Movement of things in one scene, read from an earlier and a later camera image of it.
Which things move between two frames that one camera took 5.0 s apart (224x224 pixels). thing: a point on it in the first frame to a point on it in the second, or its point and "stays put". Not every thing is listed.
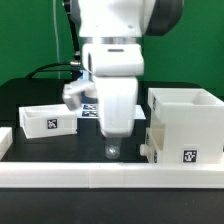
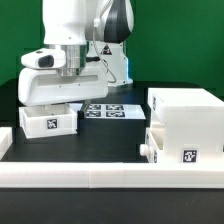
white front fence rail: x=111 y=175 stays put
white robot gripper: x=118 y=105 to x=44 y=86
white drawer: x=154 y=142 stays put
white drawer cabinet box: x=192 y=120 stays put
